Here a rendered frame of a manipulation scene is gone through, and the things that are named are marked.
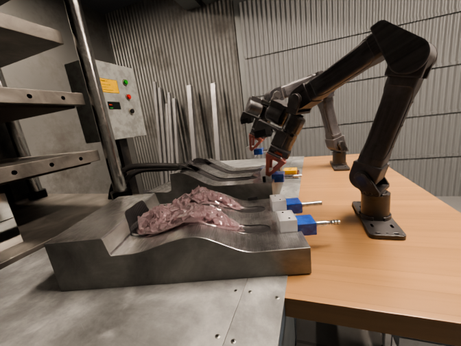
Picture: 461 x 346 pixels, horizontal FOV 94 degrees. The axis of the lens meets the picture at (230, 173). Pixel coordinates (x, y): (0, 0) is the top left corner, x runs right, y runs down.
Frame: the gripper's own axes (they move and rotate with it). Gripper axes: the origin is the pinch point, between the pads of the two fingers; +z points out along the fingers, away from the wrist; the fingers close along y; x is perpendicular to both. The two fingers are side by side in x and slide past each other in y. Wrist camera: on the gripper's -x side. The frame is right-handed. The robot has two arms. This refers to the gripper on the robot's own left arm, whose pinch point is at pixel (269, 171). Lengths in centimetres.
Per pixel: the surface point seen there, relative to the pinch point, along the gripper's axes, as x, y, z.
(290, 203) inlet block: 9.0, 18.4, -0.5
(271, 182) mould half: 2.2, 7.1, 1.0
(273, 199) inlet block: 4.7, 18.9, 0.5
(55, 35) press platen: -102, 2, -12
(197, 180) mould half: -21.1, 7.3, 12.7
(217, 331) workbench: 6, 50, 10
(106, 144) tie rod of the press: -71, -2, 24
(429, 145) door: 130, -216, -37
